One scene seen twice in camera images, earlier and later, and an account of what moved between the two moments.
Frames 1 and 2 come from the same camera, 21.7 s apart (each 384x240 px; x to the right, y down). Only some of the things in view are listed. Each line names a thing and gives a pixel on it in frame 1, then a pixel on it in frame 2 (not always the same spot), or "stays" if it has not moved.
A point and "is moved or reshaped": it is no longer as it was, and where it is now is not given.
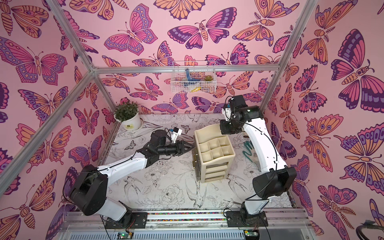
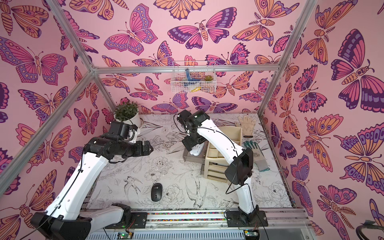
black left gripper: [180, 148] -> [140, 152]
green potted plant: [126, 110] stays
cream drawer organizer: [216, 152] is moved or reshaped
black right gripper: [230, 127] -> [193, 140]
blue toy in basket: [191, 81] stays
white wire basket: [193, 77] stays
